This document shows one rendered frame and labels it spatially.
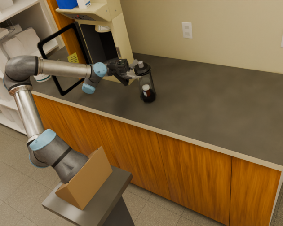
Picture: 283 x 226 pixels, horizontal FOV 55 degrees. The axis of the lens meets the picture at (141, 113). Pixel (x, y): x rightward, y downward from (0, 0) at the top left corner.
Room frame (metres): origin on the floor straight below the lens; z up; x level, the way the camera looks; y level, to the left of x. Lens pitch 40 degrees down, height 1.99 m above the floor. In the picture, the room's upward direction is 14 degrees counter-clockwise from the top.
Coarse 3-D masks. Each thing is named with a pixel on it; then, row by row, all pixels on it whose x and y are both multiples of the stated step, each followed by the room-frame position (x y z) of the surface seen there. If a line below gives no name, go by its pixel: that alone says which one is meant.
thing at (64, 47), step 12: (48, 36) 1.63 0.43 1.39; (60, 36) 1.68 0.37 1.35; (72, 36) 1.74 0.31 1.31; (48, 48) 1.60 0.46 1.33; (60, 48) 1.66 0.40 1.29; (72, 48) 1.71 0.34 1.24; (60, 60) 1.63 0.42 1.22; (72, 60) 1.69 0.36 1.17; (84, 60) 1.75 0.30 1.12; (60, 84) 1.58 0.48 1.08; (72, 84) 1.64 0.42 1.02
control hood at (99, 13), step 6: (78, 6) 1.65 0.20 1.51; (90, 6) 1.60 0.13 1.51; (96, 6) 1.57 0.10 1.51; (102, 6) 1.55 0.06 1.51; (60, 12) 1.69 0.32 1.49; (66, 12) 1.65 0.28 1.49; (72, 12) 1.61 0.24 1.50; (78, 12) 1.58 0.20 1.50; (84, 12) 1.54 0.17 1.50; (90, 12) 1.51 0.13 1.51; (96, 12) 1.50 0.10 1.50; (102, 12) 1.54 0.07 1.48; (108, 12) 1.57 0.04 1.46; (72, 18) 1.75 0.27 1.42; (96, 18) 1.58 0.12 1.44; (102, 18) 1.54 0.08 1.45; (108, 18) 1.56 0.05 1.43
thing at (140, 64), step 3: (138, 63) 1.33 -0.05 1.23; (141, 63) 1.32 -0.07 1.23; (144, 63) 1.36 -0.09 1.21; (135, 66) 1.35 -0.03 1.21; (138, 66) 1.34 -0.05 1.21; (141, 66) 1.32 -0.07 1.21; (144, 66) 1.33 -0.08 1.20; (147, 66) 1.32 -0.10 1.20; (135, 69) 1.33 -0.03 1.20; (138, 69) 1.32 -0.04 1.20; (141, 69) 1.31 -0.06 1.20; (144, 69) 1.30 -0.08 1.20; (147, 69) 1.31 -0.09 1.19; (138, 72) 1.30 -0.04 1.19; (141, 72) 1.29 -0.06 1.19; (144, 72) 1.29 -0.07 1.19
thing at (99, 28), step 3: (96, 27) 1.72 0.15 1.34; (99, 27) 1.69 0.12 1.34; (102, 27) 1.68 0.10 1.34; (105, 27) 1.67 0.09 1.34; (108, 27) 1.67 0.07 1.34; (96, 30) 1.71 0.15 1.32; (99, 30) 1.68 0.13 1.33; (102, 30) 1.67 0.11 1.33; (105, 30) 1.66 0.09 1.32; (108, 30) 1.66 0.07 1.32
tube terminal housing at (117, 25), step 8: (96, 0) 1.63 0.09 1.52; (104, 0) 1.59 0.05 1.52; (112, 0) 1.61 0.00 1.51; (112, 8) 1.60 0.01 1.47; (120, 8) 1.65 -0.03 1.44; (112, 16) 1.59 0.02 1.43; (120, 16) 1.64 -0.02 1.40; (88, 24) 1.71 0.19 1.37; (96, 24) 1.67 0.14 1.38; (104, 24) 1.62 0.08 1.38; (112, 24) 1.58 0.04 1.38; (120, 24) 1.63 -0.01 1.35; (112, 32) 1.59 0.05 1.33; (120, 32) 1.61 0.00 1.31; (120, 40) 1.60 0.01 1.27; (128, 40) 1.66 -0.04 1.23; (120, 48) 1.59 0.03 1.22; (128, 48) 1.64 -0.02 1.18; (128, 56) 1.63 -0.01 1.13; (112, 80) 1.68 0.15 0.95
